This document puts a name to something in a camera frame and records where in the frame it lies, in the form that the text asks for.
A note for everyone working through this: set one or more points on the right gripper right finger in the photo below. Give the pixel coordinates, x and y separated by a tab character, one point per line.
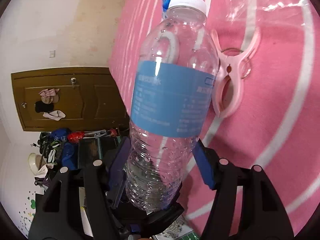
246	204

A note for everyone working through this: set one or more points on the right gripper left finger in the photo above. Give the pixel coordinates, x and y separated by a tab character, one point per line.
58	214

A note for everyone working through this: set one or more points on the clear plastic water bottle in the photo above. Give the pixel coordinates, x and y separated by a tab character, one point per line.
175	77

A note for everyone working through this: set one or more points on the pink striped bed sheet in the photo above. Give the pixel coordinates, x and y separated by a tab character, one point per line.
277	123

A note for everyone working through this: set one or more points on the pink plastic clothes clip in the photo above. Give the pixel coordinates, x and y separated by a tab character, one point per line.
231	71

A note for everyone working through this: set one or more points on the brown wooden door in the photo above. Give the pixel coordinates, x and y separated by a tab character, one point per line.
88	96

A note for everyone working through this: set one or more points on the clear plastic film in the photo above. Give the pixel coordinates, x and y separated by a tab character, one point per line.
281	12

